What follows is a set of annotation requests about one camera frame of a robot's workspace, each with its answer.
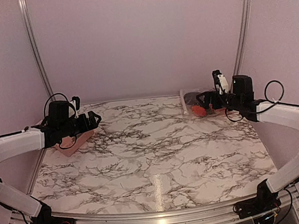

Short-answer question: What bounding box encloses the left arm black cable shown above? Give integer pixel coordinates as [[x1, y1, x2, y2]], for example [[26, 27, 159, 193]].
[[42, 92, 70, 121]]

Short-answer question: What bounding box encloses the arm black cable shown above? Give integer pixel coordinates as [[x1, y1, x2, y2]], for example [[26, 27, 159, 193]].
[[221, 79, 287, 124], [42, 92, 70, 121]]

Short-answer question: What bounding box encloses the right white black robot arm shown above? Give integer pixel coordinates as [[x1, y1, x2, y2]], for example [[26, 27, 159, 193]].
[[196, 70, 299, 217]]

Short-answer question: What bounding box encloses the dark fake avocado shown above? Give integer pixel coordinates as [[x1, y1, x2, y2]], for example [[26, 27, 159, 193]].
[[183, 92, 199, 106]]

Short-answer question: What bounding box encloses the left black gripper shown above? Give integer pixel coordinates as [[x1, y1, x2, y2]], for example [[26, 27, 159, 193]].
[[57, 109, 103, 138]]

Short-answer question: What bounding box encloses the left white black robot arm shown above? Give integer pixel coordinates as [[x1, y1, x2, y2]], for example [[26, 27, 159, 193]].
[[0, 96, 102, 224]]

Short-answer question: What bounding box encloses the clear zip top bag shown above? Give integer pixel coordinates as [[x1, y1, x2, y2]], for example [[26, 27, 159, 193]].
[[180, 88, 222, 117]]

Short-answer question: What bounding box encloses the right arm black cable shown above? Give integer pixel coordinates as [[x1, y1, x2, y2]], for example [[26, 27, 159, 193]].
[[221, 79, 287, 124]]

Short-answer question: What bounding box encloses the aluminium frame post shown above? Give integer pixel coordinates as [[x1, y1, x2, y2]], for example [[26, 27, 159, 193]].
[[18, 0, 54, 96], [233, 0, 251, 75]]

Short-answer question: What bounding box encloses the right aluminium frame post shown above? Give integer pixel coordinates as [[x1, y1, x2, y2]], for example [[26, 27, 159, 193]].
[[233, 0, 251, 75]]

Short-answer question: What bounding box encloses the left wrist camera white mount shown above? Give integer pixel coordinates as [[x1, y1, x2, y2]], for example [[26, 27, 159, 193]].
[[69, 96, 80, 118]]

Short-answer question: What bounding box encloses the pink plastic basket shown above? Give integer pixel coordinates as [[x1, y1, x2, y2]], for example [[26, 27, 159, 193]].
[[54, 130, 94, 157]]

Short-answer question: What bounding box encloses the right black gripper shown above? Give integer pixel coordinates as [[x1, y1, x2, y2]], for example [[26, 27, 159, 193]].
[[195, 87, 243, 115]]

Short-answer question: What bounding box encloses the left aluminium frame post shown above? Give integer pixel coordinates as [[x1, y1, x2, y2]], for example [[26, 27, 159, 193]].
[[18, 0, 54, 96]]

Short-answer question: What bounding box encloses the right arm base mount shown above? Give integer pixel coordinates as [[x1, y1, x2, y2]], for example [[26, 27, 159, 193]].
[[232, 195, 281, 219]]

